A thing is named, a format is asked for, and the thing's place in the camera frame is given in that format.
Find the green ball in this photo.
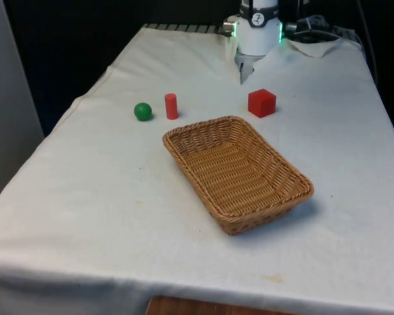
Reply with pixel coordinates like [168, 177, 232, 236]
[133, 102, 152, 121]

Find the red cylinder block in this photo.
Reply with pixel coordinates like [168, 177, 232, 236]
[164, 93, 179, 120]

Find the wicker basket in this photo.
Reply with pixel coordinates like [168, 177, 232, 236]
[162, 115, 315, 236]

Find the red cube block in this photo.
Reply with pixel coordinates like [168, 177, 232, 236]
[248, 88, 277, 118]

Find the black cable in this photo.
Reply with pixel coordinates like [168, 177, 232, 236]
[355, 0, 380, 83]

